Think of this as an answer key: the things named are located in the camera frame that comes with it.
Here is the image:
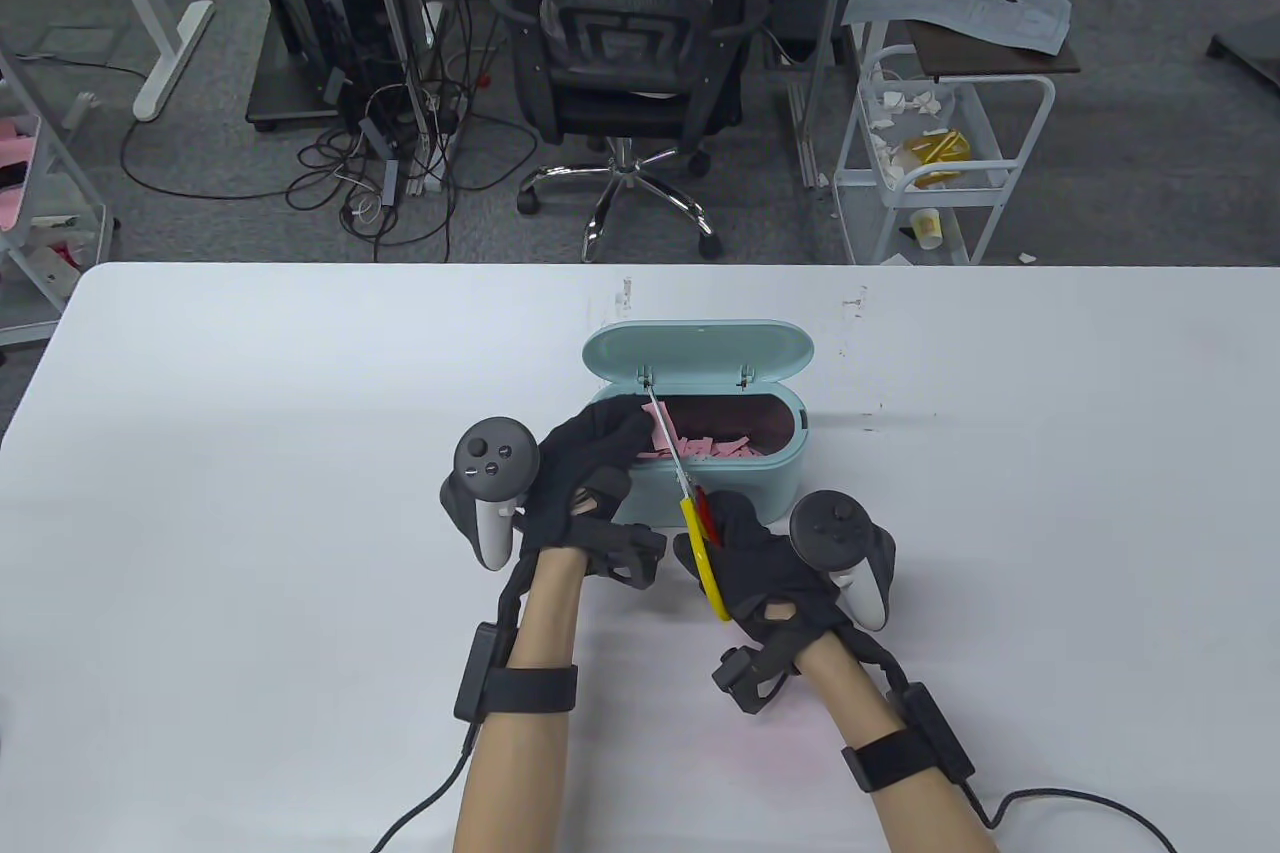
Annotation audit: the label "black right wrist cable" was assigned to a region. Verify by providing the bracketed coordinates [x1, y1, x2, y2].
[965, 778, 1181, 853]

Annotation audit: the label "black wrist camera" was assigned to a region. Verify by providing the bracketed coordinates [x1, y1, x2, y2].
[712, 645, 781, 719]
[580, 513, 669, 589]

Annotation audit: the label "black left wrist sensor box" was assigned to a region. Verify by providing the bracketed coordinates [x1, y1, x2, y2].
[454, 621, 579, 720]

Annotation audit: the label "pink tray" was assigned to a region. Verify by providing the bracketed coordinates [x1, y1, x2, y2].
[0, 115, 43, 234]

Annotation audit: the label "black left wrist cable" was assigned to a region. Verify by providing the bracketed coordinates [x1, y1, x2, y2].
[370, 719, 484, 853]

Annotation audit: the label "white shelf rack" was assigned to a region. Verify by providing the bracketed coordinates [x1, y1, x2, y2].
[0, 43, 116, 349]

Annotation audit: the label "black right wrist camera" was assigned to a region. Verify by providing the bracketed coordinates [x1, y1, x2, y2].
[712, 645, 781, 719]

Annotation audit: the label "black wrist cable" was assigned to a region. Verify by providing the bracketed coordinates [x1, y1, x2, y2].
[370, 719, 484, 853]
[965, 778, 1181, 853]

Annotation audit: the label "pile of white paper scraps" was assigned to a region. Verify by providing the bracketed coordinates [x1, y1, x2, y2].
[862, 88, 956, 184]

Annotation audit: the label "white rolling cart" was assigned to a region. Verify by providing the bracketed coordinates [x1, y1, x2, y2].
[832, 45, 1057, 266]

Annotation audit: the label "yellow red handled scissors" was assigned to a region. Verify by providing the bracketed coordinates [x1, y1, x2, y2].
[641, 375, 736, 623]

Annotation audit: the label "person's left forearm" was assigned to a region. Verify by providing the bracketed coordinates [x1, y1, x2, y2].
[452, 543, 589, 853]

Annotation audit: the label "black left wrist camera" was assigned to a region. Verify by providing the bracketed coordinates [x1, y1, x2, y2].
[580, 513, 669, 589]

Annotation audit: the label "black mesh office chair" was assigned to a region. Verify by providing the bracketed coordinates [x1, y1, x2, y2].
[488, 0, 776, 262]

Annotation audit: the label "tangle of black cables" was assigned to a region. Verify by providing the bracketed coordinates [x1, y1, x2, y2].
[120, 0, 541, 264]

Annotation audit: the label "person's right hand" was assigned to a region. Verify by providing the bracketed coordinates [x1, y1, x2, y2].
[672, 491, 851, 669]

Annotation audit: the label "person's right forearm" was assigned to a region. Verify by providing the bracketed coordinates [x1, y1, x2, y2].
[795, 633, 1001, 853]

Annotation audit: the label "light blue lidded bin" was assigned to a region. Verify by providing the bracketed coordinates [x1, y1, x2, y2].
[582, 321, 815, 528]

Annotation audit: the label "brown board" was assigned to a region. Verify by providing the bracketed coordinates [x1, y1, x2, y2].
[905, 18, 1083, 79]

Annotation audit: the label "person's left hand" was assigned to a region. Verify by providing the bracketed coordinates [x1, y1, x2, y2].
[520, 398, 653, 554]

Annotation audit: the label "grey right hand controller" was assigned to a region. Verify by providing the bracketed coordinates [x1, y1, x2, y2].
[790, 490, 896, 632]

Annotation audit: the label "black wrist sensor box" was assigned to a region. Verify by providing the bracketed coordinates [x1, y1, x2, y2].
[454, 621, 579, 720]
[842, 683, 976, 792]

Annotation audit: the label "black wheeled platform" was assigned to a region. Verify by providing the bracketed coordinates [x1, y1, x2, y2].
[246, 43, 346, 132]

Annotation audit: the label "grey hand controller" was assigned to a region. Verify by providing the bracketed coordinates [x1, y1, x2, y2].
[440, 415, 542, 572]
[790, 490, 896, 632]

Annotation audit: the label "grey left hand controller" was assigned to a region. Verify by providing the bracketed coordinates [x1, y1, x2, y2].
[440, 415, 542, 572]

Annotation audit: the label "pile of pink paper pieces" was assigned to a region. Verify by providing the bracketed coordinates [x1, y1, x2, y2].
[640, 433, 759, 464]

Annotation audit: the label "black right wrist sensor box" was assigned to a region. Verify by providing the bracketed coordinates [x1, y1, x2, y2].
[842, 683, 976, 792]

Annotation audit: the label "yellow packet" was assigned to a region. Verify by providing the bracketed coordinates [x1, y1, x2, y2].
[903, 128, 973, 189]

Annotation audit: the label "white metal post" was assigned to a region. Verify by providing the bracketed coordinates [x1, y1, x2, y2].
[355, 0, 443, 199]

